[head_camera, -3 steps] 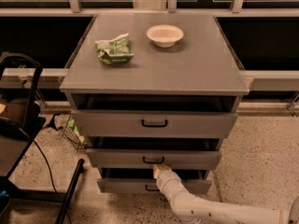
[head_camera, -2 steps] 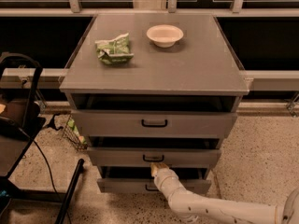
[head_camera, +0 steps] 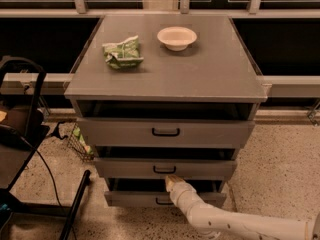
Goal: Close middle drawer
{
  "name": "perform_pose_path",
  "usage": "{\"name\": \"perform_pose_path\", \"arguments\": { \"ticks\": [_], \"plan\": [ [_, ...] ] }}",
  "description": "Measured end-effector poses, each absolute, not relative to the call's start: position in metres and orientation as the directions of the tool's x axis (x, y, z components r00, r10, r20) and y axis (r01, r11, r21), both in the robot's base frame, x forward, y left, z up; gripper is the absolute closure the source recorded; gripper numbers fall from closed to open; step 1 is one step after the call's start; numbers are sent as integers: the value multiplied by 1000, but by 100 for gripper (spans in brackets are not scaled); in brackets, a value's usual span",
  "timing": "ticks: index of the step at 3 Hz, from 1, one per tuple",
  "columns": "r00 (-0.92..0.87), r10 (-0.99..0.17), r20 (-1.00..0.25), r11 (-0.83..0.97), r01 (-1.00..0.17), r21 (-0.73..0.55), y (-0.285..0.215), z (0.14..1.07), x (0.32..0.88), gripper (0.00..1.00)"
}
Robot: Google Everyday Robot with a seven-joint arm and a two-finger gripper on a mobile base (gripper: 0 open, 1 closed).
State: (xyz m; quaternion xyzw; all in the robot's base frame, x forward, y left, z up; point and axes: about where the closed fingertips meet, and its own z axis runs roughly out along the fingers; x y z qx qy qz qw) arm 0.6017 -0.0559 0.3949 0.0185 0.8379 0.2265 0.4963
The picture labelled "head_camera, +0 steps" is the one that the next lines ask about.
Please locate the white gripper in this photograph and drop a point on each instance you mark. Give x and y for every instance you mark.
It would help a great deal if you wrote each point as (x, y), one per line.
(177, 192)

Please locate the grey drawer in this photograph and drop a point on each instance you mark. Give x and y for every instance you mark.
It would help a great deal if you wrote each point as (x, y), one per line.
(152, 192)
(156, 163)
(167, 124)

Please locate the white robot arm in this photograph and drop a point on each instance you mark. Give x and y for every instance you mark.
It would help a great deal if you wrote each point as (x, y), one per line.
(211, 221)

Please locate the grey bottom drawer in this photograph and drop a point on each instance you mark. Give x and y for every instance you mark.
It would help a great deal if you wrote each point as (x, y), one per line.
(152, 192)

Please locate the grey drawer cabinet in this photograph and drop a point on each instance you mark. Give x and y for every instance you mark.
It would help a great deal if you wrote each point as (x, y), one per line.
(213, 69)

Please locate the grey top drawer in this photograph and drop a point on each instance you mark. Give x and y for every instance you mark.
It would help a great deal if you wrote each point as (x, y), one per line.
(167, 124)

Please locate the black floor pole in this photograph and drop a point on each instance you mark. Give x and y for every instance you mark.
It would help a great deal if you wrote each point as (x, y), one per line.
(75, 205)

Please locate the green crumpled snack bag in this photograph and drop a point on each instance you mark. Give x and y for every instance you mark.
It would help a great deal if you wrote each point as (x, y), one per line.
(125, 54)

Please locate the white bowl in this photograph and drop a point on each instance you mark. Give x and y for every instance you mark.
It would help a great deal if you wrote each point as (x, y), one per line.
(176, 38)

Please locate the wire basket with green item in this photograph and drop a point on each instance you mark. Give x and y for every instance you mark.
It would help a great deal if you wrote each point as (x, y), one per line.
(77, 143)

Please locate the metal floor bracket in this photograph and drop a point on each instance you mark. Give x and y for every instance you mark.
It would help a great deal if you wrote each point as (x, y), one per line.
(311, 115)

